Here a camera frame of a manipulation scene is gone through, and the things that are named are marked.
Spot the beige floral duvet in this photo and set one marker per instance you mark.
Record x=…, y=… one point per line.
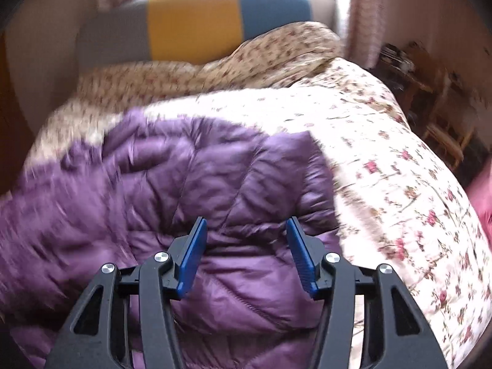
x=269, y=57

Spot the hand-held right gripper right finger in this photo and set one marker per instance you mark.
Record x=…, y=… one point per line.
x=301, y=257

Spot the wooden chair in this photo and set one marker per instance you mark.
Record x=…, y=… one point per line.
x=442, y=134

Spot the wooden side table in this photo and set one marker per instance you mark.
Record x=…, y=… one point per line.
x=415, y=80

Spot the pink cloth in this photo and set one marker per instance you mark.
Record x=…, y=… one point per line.
x=482, y=203

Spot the grey yellow blue headboard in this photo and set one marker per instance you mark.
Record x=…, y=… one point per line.
x=192, y=27

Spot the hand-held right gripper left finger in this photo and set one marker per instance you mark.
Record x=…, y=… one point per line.
x=192, y=257

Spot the purple puffer jacket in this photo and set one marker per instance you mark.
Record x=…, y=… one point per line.
x=230, y=169

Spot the white floral bed quilt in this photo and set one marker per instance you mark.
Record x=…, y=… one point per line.
x=384, y=142

